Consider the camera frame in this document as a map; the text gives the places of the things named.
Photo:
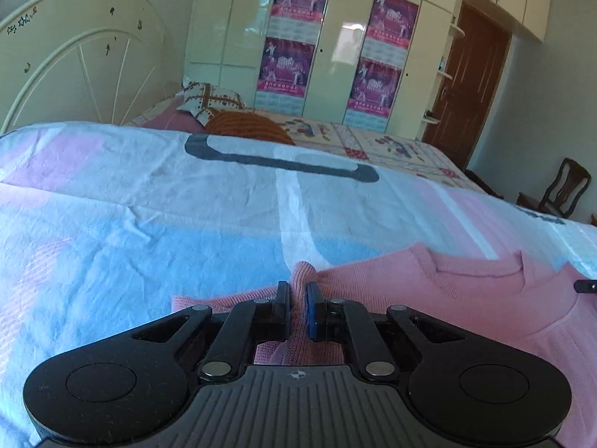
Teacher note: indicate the dark wooden chair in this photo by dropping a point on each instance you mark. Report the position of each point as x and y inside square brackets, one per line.
[559, 186]

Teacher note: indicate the white arched headboard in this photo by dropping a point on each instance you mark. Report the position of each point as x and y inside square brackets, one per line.
[84, 60]

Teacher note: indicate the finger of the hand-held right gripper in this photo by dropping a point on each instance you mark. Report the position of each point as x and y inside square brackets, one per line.
[586, 286]

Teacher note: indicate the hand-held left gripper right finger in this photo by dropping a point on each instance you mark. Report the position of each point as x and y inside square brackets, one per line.
[311, 310]

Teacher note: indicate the patterned pillow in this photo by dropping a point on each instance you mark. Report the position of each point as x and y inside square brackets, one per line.
[210, 100]

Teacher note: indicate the brown knitted cushion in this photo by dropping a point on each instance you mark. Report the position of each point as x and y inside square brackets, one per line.
[252, 126]

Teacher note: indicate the patterned blue pink bedsheet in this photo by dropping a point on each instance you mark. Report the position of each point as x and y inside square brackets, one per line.
[140, 205]

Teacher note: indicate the cream glossy wardrobe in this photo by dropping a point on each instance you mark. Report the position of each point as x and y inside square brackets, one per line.
[336, 32]

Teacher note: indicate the white corner shelf unit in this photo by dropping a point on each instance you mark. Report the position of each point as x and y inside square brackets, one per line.
[445, 74]

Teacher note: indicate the floral quilt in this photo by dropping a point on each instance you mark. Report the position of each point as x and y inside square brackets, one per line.
[373, 144]

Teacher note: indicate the brown wooden door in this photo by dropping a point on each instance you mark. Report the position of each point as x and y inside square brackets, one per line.
[468, 84]

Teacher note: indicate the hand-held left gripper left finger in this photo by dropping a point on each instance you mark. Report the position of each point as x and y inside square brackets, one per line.
[282, 310]

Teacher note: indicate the pink knit sweater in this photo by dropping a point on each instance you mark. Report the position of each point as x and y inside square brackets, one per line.
[466, 298]

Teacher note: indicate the pink wall poster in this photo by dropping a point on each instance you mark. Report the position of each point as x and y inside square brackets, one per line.
[373, 91]
[301, 0]
[285, 72]
[391, 23]

